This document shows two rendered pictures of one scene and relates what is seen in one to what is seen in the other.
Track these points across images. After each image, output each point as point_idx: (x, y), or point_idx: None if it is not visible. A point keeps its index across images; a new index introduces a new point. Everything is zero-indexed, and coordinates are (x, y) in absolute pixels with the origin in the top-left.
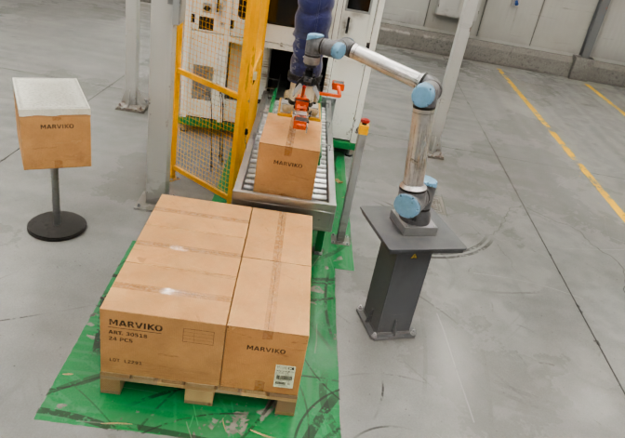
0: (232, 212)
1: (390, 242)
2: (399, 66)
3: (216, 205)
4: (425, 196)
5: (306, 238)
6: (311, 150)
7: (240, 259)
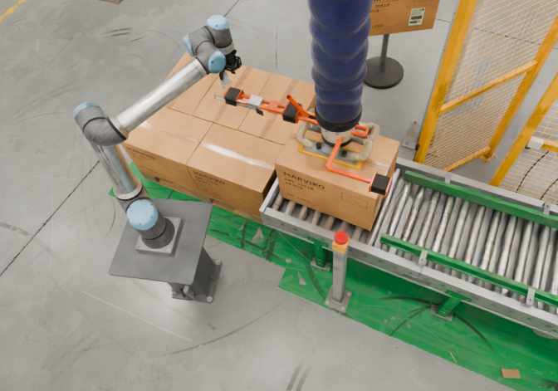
0: (280, 129)
1: None
2: (139, 99)
3: None
4: (118, 200)
5: (224, 173)
6: (279, 154)
7: (209, 120)
